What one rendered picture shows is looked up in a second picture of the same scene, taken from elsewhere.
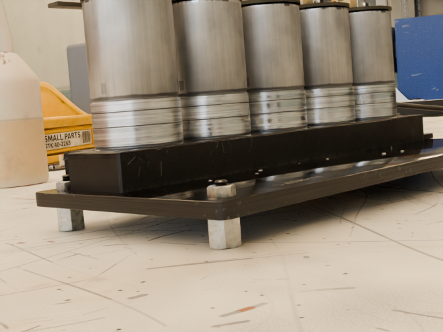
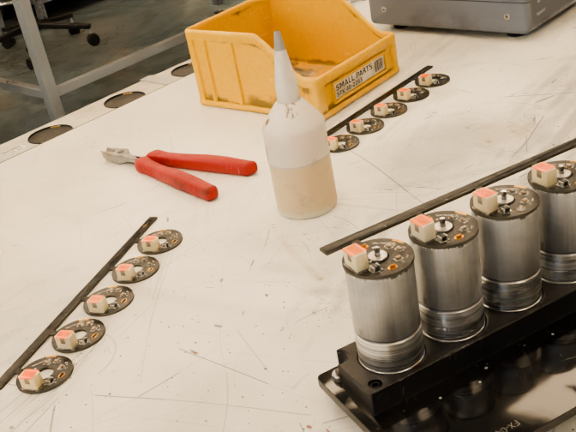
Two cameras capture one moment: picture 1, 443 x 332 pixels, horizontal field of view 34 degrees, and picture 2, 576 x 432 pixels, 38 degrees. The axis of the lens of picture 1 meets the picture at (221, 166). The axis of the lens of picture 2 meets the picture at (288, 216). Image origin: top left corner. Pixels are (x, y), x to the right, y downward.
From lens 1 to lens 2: 0.20 m
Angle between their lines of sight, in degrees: 31
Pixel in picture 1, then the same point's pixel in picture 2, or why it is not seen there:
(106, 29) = (361, 298)
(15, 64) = (302, 117)
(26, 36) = not seen: outside the picture
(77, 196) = (345, 406)
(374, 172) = (565, 414)
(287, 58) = (521, 259)
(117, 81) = (370, 332)
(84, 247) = not seen: outside the picture
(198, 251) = not seen: outside the picture
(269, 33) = (506, 243)
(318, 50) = (558, 226)
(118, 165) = (370, 401)
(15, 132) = (306, 176)
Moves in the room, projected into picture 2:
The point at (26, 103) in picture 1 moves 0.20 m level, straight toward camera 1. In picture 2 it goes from (313, 149) to (301, 411)
